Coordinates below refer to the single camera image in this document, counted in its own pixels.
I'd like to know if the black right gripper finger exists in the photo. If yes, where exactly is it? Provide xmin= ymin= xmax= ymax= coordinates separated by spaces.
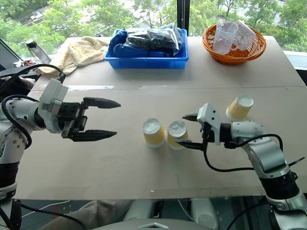
xmin=182 ymin=113 xmax=199 ymax=123
xmin=175 ymin=139 xmax=204 ymax=151

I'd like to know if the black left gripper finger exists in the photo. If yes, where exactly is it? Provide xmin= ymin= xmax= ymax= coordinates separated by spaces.
xmin=69 ymin=129 xmax=118 ymax=143
xmin=81 ymin=96 xmax=122 ymax=110

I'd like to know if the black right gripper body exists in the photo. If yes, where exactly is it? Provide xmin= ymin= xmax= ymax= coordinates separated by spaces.
xmin=199 ymin=121 xmax=214 ymax=151

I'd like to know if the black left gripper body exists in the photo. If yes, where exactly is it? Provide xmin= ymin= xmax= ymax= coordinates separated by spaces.
xmin=56 ymin=101 xmax=88 ymax=139

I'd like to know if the yellow paper cup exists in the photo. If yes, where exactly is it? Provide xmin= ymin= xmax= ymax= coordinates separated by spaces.
xmin=142 ymin=117 xmax=167 ymax=149
xmin=166 ymin=120 xmax=189 ymax=150
xmin=225 ymin=93 xmax=255 ymax=122

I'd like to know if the cream terry towel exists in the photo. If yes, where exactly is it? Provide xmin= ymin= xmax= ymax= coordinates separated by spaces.
xmin=35 ymin=36 xmax=109 ymax=76

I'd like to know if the blue plastic bin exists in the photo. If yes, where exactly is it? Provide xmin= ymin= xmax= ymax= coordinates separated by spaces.
xmin=103 ymin=28 xmax=189 ymax=69

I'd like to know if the clear water bottle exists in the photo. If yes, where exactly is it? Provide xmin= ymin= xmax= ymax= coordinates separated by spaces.
xmin=24 ymin=38 xmax=52 ymax=65

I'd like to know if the clear bag of black items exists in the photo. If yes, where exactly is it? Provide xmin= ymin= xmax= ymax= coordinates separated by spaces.
xmin=124 ymin=32 xmax=154 ymax=50
xmin=146 ymin=29 xmax=181 ymax=51

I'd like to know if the grey rounded shape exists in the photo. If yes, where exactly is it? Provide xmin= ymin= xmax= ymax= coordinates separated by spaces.
xmin=123 ymin=199 xmax=154 ymax=221
xmin=190 ymin=198 xmax=220 ymax=230

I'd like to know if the orange woven basket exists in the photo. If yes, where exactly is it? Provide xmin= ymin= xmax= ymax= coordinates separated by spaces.
xmin=202 ymin=23 xmax=268 ymax=66

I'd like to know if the brown fabric shape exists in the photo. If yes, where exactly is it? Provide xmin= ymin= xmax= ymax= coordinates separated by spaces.
xmin=38 ymin=199 xmax=133 ymax=230

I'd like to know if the clear plastic measuring cup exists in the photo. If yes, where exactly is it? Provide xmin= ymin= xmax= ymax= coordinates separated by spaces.
xmin=212 ymin=21 xmax=240 ymax=54
xmin=233 ymin=20 xmax=258 ymax=51

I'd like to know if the grey robot torso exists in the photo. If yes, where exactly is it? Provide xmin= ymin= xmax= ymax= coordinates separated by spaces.
xmin=92 ymin=217 xmax=201 ymax=230

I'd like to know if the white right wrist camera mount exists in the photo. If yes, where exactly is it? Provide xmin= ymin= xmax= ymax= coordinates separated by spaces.
xmin=196 ymin=103 xmax=223 ymax=146

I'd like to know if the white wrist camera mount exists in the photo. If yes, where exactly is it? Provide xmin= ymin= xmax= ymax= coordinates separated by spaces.
xmin=37 ymin=78 xmax=70 ymax=134
xmin=196 ymin=103 xmax=223 ymax=146

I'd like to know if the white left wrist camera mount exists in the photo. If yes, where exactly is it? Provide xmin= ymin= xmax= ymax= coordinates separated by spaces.
xmin=37 ymin=78 xmax=70 ymax=134

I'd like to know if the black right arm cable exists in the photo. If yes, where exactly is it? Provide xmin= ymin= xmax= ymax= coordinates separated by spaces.
xmin=202 ymin=133 xmax=285 ymax=173

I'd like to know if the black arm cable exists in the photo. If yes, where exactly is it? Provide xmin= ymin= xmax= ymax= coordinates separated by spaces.
xmin=202 ymin=133 xmax=285 ymax=173
xmin=0 ymin=64 xmax=67 ymax=150

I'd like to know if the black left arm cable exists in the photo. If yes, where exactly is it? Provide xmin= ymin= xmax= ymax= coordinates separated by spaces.
xmin=0 ymin=64 xmax=67 ymax=150

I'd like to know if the thin black floor cable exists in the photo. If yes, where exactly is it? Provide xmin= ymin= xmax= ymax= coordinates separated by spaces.
xmin=20 ymin=204 xmax=81 ymax=230

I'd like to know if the black cable tie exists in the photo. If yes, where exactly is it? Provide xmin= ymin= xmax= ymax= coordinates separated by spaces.
xmin=287 ymin=156 xmax=306 ymax=168

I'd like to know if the black window frame post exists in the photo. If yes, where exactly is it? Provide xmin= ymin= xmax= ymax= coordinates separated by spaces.
xmin=177 ymin=0 xmax=191 ymax=37

